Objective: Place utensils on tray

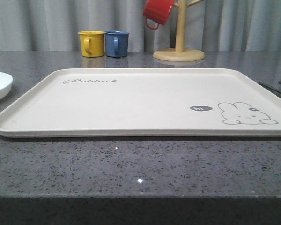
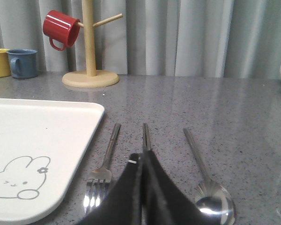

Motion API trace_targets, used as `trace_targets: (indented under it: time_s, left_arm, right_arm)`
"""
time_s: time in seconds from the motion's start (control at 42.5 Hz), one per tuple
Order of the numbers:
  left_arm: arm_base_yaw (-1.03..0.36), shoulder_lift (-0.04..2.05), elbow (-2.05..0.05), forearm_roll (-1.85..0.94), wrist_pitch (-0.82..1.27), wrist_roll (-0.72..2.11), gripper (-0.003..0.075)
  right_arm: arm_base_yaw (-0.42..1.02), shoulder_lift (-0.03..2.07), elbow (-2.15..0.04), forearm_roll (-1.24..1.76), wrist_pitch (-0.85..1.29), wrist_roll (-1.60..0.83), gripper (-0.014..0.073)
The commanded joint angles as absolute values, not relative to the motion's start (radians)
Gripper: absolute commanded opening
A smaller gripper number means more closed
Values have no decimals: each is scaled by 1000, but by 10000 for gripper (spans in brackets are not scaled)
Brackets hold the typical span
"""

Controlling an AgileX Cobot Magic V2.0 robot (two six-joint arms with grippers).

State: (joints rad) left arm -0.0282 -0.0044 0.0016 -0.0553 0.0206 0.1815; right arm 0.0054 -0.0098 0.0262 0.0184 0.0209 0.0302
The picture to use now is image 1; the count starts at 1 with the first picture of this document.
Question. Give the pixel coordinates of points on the stainless steel fork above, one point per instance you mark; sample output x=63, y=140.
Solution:
x=271, y=89

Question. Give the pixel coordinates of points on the wooden mug tree stand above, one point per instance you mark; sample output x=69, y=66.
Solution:
x=180, y=53

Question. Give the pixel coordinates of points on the cream rabbit serving tray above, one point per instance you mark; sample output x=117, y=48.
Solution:
x=144, y=101

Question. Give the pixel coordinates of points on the blue enamel mug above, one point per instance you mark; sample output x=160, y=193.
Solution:
x=116, y=43

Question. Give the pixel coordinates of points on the yellow enamel mug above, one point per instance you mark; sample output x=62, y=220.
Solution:
x=92, y=43

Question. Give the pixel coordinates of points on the red enamel mug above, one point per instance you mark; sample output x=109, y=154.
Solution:
x=157, y=11

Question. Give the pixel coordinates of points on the grey curtain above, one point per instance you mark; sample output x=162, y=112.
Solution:
x=211, y=25

